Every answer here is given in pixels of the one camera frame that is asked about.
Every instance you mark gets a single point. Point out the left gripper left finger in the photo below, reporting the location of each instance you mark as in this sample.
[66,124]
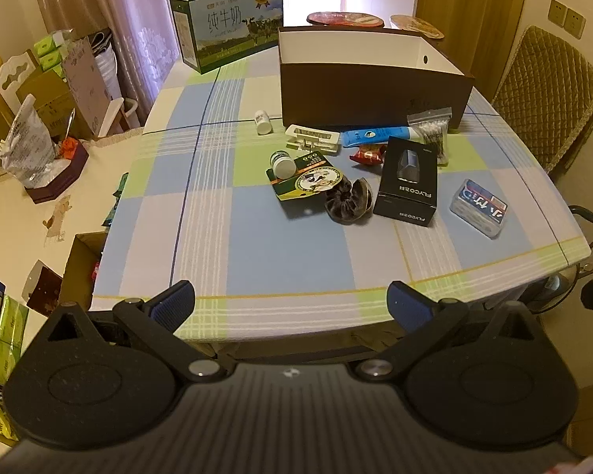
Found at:
[151,325]

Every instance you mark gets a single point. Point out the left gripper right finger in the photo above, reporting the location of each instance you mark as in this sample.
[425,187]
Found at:
[426,324]

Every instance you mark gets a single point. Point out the blue playing card case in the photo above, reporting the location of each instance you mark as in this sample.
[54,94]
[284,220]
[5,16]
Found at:
[480,208]

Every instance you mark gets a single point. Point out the black shaver box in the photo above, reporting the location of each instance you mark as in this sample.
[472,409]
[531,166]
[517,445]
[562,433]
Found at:
[408,184]

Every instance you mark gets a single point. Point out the red snack packet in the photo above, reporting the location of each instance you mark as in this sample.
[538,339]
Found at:
[369,155]

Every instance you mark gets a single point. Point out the green round-label card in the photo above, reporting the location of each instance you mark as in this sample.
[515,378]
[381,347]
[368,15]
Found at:
[314,175]

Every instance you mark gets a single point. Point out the cotton swab bag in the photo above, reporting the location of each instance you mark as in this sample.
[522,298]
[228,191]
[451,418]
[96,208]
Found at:
[433,128]

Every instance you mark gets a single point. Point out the blue hand cream tube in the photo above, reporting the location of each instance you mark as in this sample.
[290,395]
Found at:
[372,135]

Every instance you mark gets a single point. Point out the green lid white bottle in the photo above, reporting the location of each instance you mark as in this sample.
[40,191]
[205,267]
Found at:
[282,165]

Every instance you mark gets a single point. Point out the white plastic hair clip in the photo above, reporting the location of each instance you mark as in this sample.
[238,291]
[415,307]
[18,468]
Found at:
[308,139]

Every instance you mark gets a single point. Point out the small white pill bottle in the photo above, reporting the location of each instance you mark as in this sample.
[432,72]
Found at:
[263,123]

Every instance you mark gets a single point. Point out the checkered tablecloth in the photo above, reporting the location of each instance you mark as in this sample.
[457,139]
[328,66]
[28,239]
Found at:
[197,205]

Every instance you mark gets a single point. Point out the white plastic bag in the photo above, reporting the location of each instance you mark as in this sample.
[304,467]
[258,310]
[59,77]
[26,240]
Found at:
[28,151]

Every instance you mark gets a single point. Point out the brown cardboard boxes stack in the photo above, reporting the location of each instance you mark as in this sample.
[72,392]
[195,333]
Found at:
[76,103]

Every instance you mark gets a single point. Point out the brown white storage box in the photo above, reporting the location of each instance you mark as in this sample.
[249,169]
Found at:
[341,77]

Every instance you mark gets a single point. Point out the quilted brown chair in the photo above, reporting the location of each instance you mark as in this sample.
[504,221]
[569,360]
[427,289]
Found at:
[547,98]

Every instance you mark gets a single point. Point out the green tissue packs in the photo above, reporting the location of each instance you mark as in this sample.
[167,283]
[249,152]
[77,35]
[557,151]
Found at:
[51,50]

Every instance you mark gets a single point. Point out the orange instant noodle bowl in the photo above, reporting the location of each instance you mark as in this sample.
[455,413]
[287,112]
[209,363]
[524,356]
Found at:
[417,25]

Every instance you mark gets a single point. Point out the milk carton box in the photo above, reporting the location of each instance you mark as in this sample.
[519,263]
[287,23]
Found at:
[212,33]

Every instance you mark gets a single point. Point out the red instant rice bowl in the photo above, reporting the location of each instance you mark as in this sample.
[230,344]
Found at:
[345,19]

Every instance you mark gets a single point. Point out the wall power sockets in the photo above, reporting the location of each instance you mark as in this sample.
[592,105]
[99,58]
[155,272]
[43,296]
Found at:
[571,21]

